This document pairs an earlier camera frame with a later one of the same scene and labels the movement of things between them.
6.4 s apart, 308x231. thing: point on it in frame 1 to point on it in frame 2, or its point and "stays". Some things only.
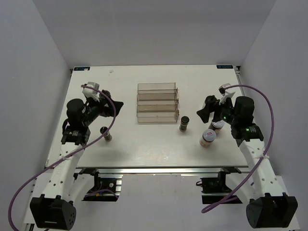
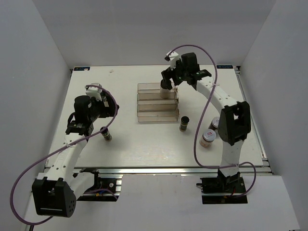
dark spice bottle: x=108 y=136 stays
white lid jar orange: x=208 y=136 stays
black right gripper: x=204 y=113 to x=169 y=73
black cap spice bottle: x=184 y=122 stays
